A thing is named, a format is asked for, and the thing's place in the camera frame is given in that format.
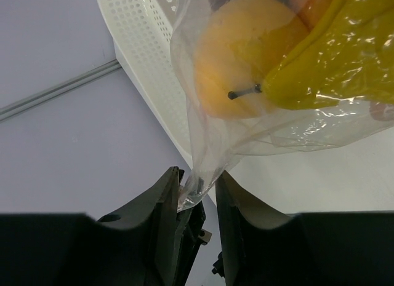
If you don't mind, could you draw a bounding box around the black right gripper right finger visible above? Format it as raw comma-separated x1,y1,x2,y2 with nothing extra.
215,173,393,285

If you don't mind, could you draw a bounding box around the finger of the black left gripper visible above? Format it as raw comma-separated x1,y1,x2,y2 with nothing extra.
175,202,212,285

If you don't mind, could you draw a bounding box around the left aluminium frame post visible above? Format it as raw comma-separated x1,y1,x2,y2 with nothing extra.
1,60,121,122

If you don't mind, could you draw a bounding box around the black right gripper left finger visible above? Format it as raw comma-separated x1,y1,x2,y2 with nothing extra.
1,167,180,285

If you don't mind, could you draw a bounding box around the fake peach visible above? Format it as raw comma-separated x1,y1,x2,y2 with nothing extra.
289,0,332,31

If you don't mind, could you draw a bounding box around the fake orange fruit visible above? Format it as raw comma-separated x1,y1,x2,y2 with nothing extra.
194,0,308,119

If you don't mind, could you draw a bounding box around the clear zip top bag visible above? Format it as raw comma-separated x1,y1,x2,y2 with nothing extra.
170,0,393,210

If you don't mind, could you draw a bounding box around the fake yellow pear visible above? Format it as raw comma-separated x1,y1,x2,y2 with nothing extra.
255,0,393,110

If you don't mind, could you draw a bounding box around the white perforated plastic basket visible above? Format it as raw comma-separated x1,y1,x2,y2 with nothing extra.
94,0,222,207

